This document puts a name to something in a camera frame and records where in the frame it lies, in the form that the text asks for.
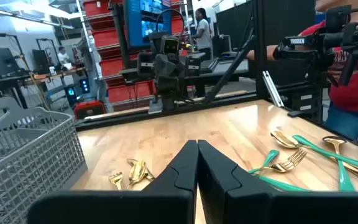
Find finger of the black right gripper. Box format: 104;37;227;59
154;55;170;91
168;55;185;91

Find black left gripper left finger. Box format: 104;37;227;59
27;139;198;224

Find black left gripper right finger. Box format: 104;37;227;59
197;139;358;224

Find gold fork green handle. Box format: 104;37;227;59
249;148;308;175
108;172;124;191

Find grey mesh cutlery basket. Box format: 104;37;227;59
0;96;88;224

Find blue display screen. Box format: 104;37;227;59
124;0;173;52

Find red storage bin rack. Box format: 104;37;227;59
83;0;188;108

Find grey desk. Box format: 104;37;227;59
185;57;250;83

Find black device blue lights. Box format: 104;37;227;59
64;78;91;106

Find red and black box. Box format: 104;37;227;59
73;100;108;120

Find aluminium profile bar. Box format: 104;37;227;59
262;70;285;108

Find black partition panel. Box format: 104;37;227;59
215;0;317;86

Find black control box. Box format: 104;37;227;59
283;85;324;119

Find black workstation desk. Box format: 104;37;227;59
0;32;86;110

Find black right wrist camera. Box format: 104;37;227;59
161;35;180;56

